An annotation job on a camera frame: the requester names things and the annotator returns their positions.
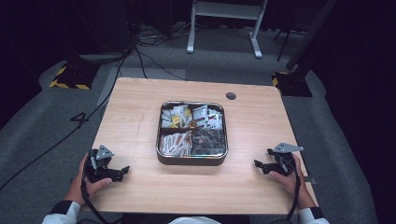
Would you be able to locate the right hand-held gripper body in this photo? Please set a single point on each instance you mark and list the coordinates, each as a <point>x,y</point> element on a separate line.
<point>284,158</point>

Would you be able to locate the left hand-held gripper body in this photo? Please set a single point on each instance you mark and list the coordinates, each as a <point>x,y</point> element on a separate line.
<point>99,169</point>

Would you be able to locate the brown compartment box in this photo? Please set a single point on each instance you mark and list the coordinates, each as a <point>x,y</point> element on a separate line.
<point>190,161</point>

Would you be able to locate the pile of white red packets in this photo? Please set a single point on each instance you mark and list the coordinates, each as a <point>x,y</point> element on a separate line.
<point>207,116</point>

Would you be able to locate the clear box lid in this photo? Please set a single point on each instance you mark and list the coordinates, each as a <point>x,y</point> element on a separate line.
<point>192,102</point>

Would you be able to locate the person's left hand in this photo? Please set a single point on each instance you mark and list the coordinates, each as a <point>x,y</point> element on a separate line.
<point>79,186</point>

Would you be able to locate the person's right hand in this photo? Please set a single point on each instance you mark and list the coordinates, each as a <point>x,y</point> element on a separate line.
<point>292,183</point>

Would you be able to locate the grey tape piece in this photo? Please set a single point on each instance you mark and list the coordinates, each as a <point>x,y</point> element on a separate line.
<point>310,179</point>

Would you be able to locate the pile of brown striped sticks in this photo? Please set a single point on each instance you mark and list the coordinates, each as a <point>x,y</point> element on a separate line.
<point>174,144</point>

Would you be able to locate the pile of dark packets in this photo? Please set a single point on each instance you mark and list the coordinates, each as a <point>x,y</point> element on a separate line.
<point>208,141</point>

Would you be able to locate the pile of white yellow packets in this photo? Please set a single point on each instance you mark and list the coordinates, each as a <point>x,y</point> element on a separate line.
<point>176,116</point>

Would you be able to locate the black yellow striped base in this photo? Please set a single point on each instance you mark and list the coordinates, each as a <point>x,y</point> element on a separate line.
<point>291,85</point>
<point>74,77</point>

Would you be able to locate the round table grommet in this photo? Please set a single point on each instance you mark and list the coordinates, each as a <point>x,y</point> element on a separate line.
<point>231,95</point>

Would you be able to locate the person's torso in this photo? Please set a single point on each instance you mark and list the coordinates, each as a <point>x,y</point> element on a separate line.
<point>193,220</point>

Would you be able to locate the dark slanted pole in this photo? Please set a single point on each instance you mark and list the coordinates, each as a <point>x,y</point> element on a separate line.
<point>311,34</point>

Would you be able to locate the white metal stand frame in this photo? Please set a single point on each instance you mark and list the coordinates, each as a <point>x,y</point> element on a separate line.
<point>224,9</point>

